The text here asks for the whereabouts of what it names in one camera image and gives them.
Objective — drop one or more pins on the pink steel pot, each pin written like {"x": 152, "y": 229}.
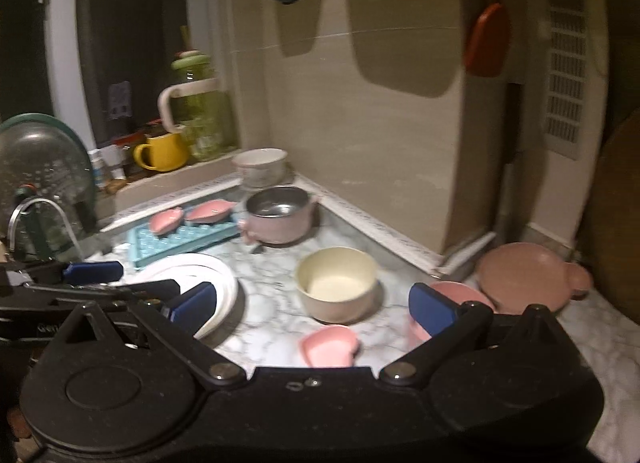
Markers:
{"x": 280, "y": 220}

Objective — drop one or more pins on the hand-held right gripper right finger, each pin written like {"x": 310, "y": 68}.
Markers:
{"x": 431, "y": 310}

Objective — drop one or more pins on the orange hanging spatula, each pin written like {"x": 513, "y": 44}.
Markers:
{"x": 484, "y": 40}

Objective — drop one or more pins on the glass pot lid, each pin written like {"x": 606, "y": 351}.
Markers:
{"x": 40, "y": 168}

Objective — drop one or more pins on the pink bowl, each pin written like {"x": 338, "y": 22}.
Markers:
{"x": 467, "y": 295}

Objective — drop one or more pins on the white vent grille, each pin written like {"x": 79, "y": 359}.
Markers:
{"x": 565, "y": 68}

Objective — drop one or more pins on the blue bumpy tray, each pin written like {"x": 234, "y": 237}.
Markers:
{"x": 165, "y": 245}

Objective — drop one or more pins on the small pink leaf dish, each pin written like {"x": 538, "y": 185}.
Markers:
{"x": 210, "y": 211}
{"x": 166, "y": 223}
{"x": 327, "y": 347}

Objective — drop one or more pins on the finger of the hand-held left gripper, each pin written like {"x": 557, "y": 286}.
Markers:
{"x": 95, "y": 272}
{"x": 125, "y": 289}

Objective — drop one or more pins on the chrome faucet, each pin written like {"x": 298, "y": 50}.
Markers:
{"x": 35, "y": 205}

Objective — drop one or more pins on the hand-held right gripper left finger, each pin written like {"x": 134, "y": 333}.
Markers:
{"x": 192, "y": 302}

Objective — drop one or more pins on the wooden cutting board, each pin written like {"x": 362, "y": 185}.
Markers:
{"x": 615, "y": 203}

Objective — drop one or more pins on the white floral bowl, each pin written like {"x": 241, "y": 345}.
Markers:
{"x": 260, "y": 165}

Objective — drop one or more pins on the yellow mug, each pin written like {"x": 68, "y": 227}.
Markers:
{"x": 162, "y": 152}

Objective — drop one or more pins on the pink bear-shaped plate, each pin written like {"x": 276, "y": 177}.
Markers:
{"x": 525, "y": 275}

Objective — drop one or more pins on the green glass pitcher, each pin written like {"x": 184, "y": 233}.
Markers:
{"x": 202, "y": 113}

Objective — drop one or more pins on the small white bottle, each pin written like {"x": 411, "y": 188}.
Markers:
{"x": 100, "y": 165}

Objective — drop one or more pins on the cream bowl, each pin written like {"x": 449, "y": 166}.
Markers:
{"x": 335, "y": 285}

